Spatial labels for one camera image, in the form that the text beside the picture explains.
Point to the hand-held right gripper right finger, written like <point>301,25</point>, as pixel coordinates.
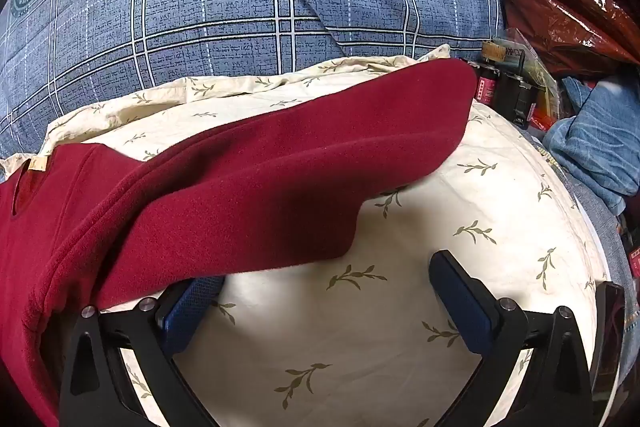
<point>465,302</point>

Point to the green packet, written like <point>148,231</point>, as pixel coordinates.
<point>542,79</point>

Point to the blue plaid pillow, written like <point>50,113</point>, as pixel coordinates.
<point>250,7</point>

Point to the small red-label bottle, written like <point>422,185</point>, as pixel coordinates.
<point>484,88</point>

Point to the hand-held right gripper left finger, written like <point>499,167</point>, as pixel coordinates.
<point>190,309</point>

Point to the brown glossy plastic bag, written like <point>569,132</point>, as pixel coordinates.
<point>560,17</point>

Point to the cream leaf-print pillow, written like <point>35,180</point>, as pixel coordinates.
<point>350,347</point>

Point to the blue denim jeans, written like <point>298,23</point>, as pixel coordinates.
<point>595,142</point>

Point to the grey striped bed sheet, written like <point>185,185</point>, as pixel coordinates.
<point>607,232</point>

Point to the black box-shaped object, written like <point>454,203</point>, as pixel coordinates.
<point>515,102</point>

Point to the dark red fleece garment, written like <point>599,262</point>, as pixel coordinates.
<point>275,187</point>

